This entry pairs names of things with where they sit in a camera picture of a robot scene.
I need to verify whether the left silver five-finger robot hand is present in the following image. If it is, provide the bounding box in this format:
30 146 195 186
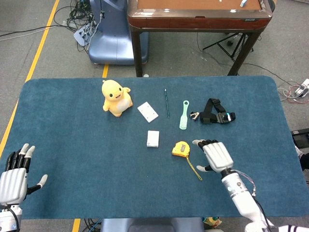
0 143 48 206

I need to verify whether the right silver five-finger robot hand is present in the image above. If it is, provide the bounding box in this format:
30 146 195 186
192 139 234 175

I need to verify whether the yellow tape measure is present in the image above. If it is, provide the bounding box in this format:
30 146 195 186
171 141 203 181

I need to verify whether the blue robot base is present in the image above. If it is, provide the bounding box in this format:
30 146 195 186
88 0 150 65

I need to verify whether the mint green plastic spatula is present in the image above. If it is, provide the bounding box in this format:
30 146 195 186
179 100 190 131

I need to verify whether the yellow patterned toy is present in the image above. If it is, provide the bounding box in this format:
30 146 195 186
204 217 222 229

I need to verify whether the white rectangular box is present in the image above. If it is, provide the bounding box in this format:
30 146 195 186
146 130 160 148

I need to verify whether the dark green pencil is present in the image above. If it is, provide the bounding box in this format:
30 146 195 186
164 88 170 119

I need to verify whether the white plate with holes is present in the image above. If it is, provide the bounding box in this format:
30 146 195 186
137 101 159 123

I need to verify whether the black flat box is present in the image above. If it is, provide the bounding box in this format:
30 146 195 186
291 130 309 149

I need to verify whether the blue felt table mat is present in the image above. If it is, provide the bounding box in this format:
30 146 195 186
0 76 305 220

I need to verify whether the blue grey robot torso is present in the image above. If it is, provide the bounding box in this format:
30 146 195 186
100 217 205 232

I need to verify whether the white power strip with plugs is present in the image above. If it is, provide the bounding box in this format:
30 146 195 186
294 78 309 99

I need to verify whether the black tripod stand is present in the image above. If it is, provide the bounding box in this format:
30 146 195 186
202 32 254 58

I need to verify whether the yellow plush duck toy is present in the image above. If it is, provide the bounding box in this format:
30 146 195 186
101 79 134 118

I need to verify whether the brown wooden table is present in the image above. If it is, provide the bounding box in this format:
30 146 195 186
127 0 273 77

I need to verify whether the black head strap mount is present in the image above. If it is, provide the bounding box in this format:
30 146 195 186
199 98 236 125

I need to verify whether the long black floor cable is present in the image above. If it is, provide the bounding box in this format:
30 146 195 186
0 24 73 39

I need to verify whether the black cable bundle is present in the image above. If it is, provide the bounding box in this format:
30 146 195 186
53 0 97 53

